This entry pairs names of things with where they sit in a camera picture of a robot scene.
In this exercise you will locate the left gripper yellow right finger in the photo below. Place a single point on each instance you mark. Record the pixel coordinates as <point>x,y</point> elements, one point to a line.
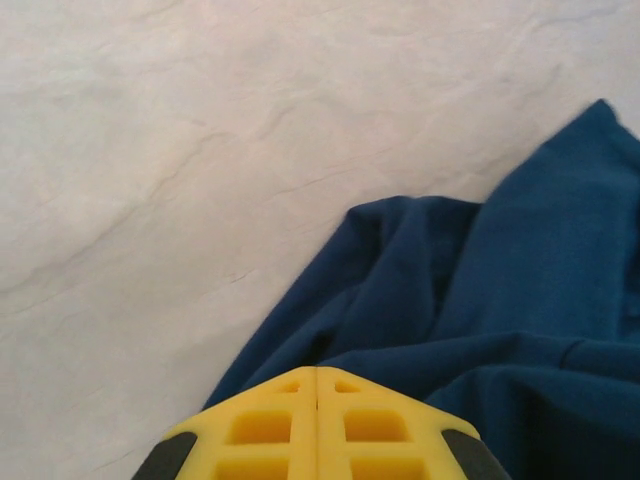
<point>375,430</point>

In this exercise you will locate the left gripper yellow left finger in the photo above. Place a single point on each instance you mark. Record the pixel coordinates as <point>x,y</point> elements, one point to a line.
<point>260,430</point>

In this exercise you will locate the navy blue printed t-shirt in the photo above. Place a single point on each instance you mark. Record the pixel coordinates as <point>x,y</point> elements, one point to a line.
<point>500,300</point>

